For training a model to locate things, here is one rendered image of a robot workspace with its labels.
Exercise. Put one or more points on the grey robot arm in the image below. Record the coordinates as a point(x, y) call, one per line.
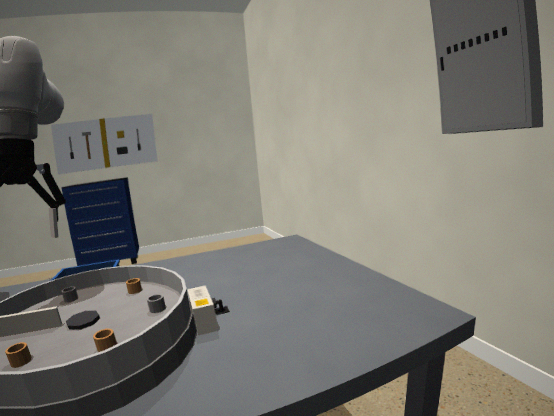
point(23, 89)

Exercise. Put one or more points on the grey metal bushing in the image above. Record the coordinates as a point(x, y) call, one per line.
point(71, 295)
point(155, 304)

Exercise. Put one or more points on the bronze bushing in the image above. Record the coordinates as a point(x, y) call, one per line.
point(134, 287)
point(104, 339)
point(20, 357)

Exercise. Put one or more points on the blue open tray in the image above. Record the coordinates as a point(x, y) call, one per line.
point(78, 269)

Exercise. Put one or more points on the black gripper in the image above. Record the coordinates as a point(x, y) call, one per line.
point(17, 166)

